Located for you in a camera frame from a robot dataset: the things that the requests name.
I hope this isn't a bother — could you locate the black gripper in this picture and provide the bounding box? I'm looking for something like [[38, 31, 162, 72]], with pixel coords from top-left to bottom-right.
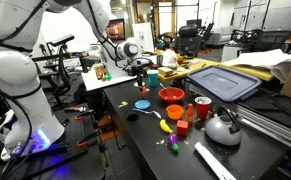
[[132, 65, 144, 90]]

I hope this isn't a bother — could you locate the small red toy cup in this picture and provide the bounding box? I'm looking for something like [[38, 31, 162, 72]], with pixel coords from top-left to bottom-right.
[[139, 87, 148, 94]]

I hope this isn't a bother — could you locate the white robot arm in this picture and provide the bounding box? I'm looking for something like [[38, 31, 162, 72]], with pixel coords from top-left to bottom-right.
[[0, 0, 141, 160]]

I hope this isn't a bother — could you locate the red solo cup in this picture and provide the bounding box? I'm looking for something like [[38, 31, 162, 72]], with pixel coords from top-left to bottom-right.
[[195, 96, 212, 119]]

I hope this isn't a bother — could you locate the small white plate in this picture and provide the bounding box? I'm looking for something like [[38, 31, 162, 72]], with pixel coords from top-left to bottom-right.
[[133, 82, 145, 87]]

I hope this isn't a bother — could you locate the blue plastic tumbler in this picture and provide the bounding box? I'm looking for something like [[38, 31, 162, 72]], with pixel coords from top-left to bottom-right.
[[147, 70, 158, 87]]

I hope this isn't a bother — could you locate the blue round plate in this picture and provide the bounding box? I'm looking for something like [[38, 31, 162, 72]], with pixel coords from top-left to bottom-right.
[[134, 100, 151, 110]]

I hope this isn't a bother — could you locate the white box tower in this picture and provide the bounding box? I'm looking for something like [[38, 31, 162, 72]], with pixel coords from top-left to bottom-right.
[[105, 41, 128, 78]]

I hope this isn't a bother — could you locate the red plastic bowl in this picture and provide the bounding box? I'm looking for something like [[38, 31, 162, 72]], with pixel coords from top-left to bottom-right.
[[158, 87, 185, 103]]

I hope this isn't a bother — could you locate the silver spoon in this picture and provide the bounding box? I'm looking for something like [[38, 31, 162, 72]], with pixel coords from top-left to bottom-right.
[[133, 108, 162, 119]]

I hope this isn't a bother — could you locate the white board with toys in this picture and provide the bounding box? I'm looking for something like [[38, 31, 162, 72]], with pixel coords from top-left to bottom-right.
[[81, 70, 136, 91]]

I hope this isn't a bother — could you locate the orange plastic bowl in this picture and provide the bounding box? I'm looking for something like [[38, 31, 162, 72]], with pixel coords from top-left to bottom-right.
[[166, 104, 184, 120]]

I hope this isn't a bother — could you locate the yellow toy banana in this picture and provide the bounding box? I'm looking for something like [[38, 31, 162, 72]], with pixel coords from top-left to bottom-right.
[[159, 119, 173, 134]]

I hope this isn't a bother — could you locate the orange toy bottle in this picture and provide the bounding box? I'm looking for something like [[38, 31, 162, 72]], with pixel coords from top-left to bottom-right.
[[186, 103, 194, 125]]

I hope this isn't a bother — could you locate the black office chair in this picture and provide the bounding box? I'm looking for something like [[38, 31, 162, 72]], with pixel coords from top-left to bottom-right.
[[174, 25, 202, 58]]

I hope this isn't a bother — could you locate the red toy cube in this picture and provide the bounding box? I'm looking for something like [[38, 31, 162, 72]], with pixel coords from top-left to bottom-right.
[[177, 120, 188, 136]]

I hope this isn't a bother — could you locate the purple toy eggplant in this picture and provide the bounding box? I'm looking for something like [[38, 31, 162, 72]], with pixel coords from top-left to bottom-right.
[[168, 134, 179, 153]]

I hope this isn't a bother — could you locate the blue bin lid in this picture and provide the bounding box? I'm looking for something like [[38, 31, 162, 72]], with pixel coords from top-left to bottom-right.
[[187, 66, 262, 102]]

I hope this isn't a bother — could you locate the grey kettle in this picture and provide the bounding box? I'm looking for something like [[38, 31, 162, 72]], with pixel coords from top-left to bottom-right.
[[205, 106, 242, 146]]

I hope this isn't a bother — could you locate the white paper roll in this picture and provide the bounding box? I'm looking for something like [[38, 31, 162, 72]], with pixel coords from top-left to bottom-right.
[[194, 142, 236, 180]]

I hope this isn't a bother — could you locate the white crumpled sheet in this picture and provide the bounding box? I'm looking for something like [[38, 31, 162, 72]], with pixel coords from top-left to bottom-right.
[[224, 49, 291, 83]]

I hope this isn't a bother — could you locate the orange handled clamp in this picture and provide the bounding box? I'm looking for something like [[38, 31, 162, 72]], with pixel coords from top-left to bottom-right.
[[77, 130, 100, 148]]

